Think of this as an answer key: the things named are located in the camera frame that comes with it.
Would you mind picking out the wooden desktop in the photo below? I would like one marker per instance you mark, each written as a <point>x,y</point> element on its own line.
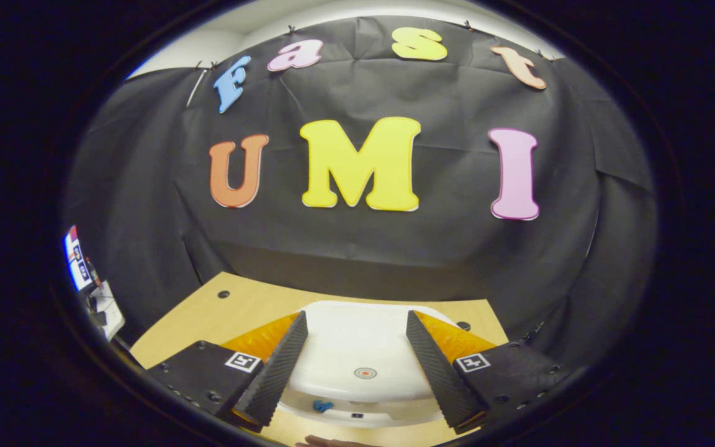
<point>239,304</point>

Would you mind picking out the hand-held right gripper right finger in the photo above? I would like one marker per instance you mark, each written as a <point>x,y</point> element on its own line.
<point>438,372</point>

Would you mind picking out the display screen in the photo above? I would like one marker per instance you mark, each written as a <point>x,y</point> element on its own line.
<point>77,261</point>

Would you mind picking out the white side table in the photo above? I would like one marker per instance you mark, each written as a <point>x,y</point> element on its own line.
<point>109,310</point>

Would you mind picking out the blue paper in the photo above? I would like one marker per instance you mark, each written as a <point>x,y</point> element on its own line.
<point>321,406</point>

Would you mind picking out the white desktop garbage bin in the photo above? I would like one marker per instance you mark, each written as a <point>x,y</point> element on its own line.
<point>357,341</point>

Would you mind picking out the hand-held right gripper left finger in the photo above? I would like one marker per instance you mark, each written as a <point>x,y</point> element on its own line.
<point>274,372</point>

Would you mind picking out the black backdrop cloth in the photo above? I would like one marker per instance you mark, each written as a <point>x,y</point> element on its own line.
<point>457,261</point>

